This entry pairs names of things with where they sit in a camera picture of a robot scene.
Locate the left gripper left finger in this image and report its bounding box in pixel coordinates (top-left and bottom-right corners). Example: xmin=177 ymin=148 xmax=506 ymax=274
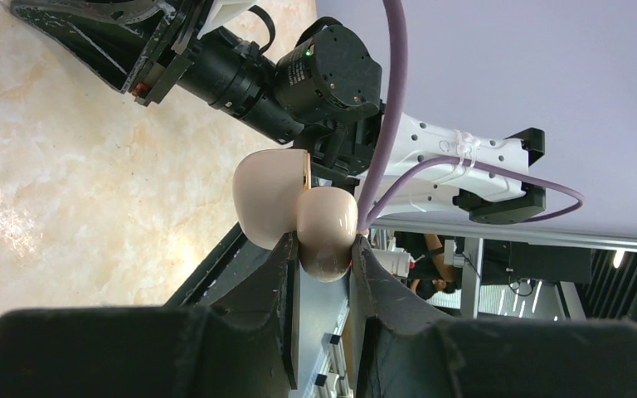
xmin=0 ymin=233 xmax=299 ymax=397

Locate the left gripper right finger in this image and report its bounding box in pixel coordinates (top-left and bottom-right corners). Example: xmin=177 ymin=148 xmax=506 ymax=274
xmin=349 ymin=236 xmax=637 ymax=397

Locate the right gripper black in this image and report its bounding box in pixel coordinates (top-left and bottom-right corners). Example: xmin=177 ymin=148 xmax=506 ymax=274
xmin=9 ymin=1 xmax=213 ymax=106

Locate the cream earbud charging case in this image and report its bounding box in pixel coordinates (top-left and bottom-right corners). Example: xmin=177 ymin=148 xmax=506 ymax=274
xmin=232 ymin=148 xmax=358 ymax=283

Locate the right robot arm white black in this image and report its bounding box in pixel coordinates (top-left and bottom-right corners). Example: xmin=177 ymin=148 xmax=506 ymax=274
xmin=9 ymin=1 xmax=546 ymax=226

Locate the person in background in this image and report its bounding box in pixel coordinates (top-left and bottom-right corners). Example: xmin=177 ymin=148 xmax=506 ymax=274
xmin=394 ymin=231 xmax=462 ymax=301

